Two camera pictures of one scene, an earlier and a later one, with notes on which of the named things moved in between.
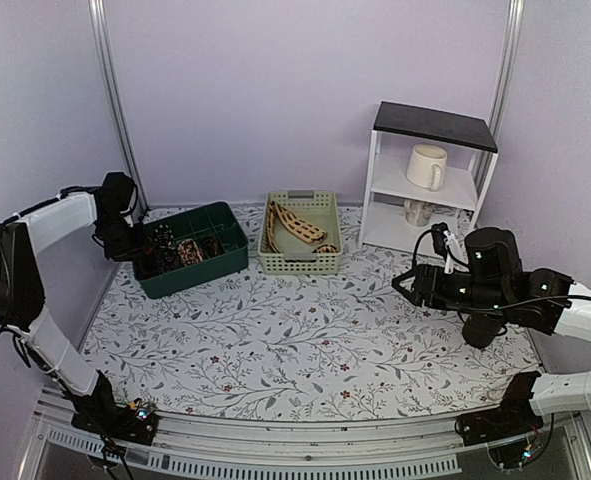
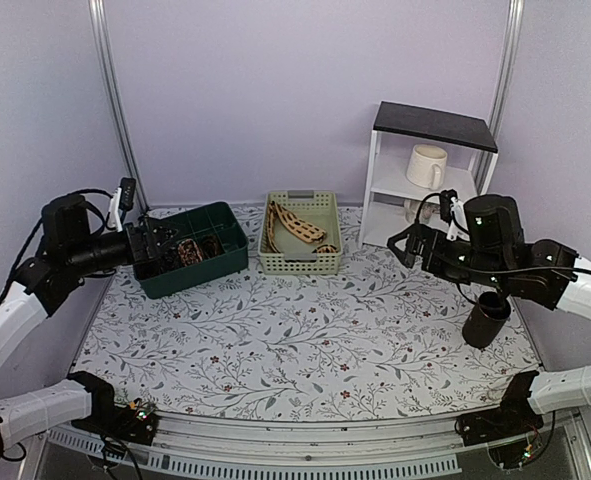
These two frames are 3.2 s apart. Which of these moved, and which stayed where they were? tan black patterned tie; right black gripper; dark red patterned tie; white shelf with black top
Moved: right black gripper
Stayed: tan black patterned tie; white shelf with black top; dark red patterned tie
